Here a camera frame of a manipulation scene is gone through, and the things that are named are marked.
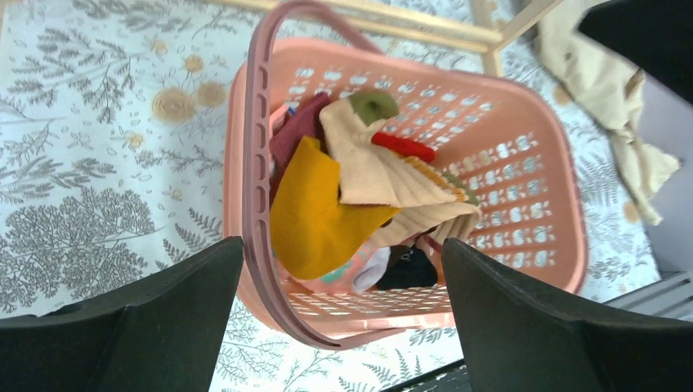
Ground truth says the pink green patterned sock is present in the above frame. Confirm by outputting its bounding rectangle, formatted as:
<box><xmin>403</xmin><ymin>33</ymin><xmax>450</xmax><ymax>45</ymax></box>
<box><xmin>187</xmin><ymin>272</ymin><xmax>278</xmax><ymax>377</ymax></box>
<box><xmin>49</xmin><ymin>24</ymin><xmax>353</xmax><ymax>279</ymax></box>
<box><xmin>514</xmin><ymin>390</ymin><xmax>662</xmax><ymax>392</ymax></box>
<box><xmin>275</xmin><ymin>241</ymin><xmax>391</xmax><ymax>294</ymax></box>

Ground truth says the beige cloth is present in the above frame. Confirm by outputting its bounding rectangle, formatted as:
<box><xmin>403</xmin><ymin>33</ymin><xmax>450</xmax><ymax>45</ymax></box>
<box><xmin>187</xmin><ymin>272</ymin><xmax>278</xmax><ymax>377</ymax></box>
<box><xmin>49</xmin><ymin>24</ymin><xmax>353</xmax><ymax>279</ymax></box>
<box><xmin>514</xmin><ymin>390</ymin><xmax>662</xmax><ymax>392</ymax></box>
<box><xmin>535</xmin><ymin>1</ymin><xmax>680</xmax><ymax>225</ymax></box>

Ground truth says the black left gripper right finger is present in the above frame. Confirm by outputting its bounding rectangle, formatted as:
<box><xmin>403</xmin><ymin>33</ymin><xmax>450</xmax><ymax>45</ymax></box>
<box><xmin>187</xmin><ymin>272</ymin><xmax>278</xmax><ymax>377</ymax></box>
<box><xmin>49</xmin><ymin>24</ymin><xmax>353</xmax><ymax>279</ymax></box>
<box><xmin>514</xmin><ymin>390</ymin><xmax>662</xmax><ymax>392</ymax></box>
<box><xmin>442</xmin><ymin>239</ymin><xmax>692</xmax><ymax>391</ymax></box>

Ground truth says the wooden clothes rack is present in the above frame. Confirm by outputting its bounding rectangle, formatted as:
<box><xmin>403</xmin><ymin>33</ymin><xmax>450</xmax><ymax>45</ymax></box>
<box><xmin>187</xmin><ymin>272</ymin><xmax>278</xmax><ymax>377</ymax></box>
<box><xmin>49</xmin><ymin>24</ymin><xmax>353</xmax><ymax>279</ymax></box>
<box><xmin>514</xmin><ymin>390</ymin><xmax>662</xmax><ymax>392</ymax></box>
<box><xmin>191</xmin><ymin>1</ymin><xmax>557</xmax><ymax>103</ymax></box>

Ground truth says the mustard yellow sock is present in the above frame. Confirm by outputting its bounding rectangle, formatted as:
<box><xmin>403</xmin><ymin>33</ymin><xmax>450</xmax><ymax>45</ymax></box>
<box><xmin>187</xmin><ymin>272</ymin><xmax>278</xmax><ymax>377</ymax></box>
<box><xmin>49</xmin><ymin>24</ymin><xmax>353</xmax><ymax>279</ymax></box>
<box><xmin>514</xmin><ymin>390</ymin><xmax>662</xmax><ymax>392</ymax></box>
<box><xmin>270</xmin><ymin>136</ymin><xmax>400</xmax><ymax>280</ymax></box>

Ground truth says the pink laundry basket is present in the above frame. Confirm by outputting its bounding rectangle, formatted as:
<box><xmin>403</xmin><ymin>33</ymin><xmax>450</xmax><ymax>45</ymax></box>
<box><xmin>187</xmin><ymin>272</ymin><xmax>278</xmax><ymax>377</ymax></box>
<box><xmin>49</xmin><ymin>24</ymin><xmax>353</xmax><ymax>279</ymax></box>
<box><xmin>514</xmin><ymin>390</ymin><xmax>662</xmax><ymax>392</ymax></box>
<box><xmin>222</xmin><ymin>1</ymin><xmax>587</xmax><ymax>350</ymax></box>

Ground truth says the navy sock red cuff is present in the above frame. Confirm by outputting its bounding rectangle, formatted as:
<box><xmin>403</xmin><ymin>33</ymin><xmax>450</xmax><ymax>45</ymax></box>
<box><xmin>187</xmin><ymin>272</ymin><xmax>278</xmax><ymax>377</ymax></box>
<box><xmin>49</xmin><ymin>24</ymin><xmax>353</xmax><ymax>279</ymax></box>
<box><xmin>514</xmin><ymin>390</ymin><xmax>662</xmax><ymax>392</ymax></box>
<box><xmin>375</xmin><ymin>245</ymin><xmax>438</xmax><ymax>291</ymax></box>

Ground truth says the beige maroon striped sock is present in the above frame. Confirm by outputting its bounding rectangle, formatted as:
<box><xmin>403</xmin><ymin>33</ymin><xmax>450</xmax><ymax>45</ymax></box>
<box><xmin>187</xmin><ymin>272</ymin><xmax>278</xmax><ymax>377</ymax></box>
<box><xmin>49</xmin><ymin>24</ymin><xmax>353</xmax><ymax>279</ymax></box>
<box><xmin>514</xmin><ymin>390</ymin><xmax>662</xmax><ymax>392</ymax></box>
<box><xmin>319</xmin><ymin>90</ymin><xmax>482</xmax><ymax>247</ymax></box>

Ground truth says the red snowflake sock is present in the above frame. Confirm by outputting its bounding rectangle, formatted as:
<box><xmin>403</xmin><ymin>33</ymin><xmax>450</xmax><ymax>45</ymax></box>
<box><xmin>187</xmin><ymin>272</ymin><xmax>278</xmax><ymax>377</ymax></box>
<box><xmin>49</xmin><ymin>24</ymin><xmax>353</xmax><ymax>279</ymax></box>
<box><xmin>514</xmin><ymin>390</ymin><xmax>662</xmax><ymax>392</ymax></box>
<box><xmin>371</xmin><ymin>131</ymin><xmax>436</xmax><ymax>163</ymax></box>

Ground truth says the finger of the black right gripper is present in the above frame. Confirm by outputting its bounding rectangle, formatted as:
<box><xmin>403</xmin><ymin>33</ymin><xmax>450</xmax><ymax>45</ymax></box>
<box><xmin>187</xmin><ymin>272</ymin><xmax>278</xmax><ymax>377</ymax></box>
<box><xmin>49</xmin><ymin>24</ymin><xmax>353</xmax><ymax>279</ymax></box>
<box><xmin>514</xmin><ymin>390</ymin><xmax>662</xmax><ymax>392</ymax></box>
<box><xmin>578</xmin><ymin>0</ymin><xmax>692</xmax><ymax>103</ymax></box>

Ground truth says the beige purple striped sock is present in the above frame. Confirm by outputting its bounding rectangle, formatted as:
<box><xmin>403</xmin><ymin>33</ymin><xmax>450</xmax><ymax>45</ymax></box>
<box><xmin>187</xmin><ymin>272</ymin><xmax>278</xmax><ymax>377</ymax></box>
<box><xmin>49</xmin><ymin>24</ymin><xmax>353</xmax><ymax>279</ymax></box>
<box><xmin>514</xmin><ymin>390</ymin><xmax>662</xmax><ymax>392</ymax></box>
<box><xmin>270</xmin><ymin>92</ymin><xmax>332</xmax><ymax>202</ymax></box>

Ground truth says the floral patterned mat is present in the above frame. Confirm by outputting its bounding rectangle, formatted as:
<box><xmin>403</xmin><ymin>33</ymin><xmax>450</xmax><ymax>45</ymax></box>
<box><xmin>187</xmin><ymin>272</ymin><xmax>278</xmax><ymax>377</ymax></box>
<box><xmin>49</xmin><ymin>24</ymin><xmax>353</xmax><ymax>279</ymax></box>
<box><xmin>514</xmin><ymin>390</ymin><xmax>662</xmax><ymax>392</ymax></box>
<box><xmin>1</xmin><ymin>1</ymin><xmax>660</xmax><ymax>391</ymax></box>

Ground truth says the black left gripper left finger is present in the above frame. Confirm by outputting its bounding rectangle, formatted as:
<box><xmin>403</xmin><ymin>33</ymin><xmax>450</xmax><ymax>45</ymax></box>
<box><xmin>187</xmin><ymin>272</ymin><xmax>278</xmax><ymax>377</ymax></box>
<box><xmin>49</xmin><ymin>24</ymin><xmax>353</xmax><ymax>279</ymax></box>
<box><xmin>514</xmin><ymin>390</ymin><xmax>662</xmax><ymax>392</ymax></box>
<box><xmin>1</xmin><ymin>237</ymin><xmax>244</xmax><ymax>391</ymax></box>

